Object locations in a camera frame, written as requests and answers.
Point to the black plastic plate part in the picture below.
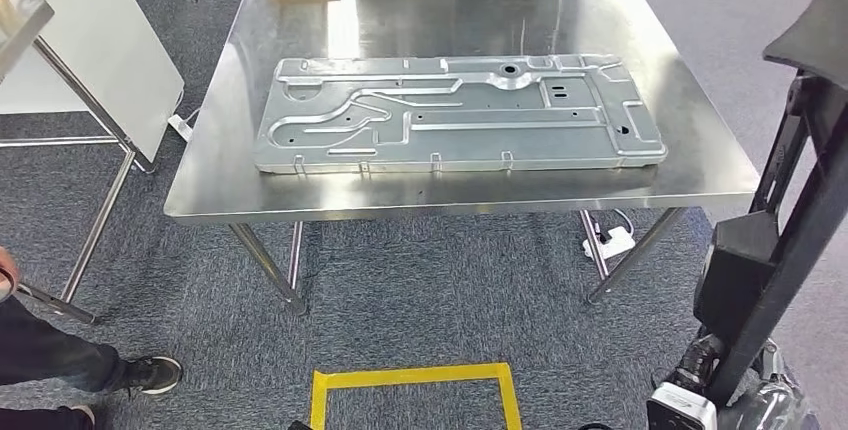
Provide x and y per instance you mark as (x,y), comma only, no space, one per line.
(795,248)

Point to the person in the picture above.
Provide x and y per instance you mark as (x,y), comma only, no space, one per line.
(40,347)

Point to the steel side table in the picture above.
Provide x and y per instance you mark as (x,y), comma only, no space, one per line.
(93,235)

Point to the white panel board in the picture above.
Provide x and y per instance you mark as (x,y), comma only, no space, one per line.
(99,36)

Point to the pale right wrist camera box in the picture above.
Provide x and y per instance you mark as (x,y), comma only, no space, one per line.
(682,410)

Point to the steel workbench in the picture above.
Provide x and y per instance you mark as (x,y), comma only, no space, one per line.
(397,23)

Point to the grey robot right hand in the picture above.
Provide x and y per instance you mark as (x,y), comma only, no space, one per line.
(768,407)

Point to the white power strip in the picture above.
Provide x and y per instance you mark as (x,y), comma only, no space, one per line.
(180,127)
(616,241)

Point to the stamped metal plate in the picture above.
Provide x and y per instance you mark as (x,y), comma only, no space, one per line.
(464,142)

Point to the yellow floor tape square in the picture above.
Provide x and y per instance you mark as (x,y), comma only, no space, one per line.
(411,375)

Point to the person's left hand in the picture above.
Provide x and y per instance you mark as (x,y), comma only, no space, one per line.
(8,274)

